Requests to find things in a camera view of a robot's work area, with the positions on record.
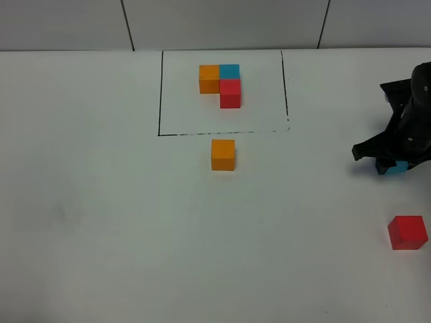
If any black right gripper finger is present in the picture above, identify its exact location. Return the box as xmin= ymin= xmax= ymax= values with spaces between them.
xmin=352 ymin=133 xmax=397 ymax=168
xmin=406 ymin=149 xmax=431 ymax=170

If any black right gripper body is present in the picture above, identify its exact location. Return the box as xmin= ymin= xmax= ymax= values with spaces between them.
xmin=390 ymin=63 xmax=430 ymax=158

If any template red cube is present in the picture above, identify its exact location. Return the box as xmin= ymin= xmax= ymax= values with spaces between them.
xmin=220 ymin=79 xmax=242 ymax=108

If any template blue cube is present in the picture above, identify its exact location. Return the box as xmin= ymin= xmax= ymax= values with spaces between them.
xmin=219 ymin=64 xmax=240 ymax=79

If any template orange cube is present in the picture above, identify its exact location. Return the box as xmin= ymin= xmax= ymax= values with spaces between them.
xmin=199 ymin=65 xmax=220 ymax=94

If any loose red cube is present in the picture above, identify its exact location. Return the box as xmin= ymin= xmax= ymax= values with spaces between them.
xmin=387 ymin=216 xmax=428 ymax=250

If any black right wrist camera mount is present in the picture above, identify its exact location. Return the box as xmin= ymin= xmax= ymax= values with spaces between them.
xmin=380 ymin=79 xmax=411 ymax=114

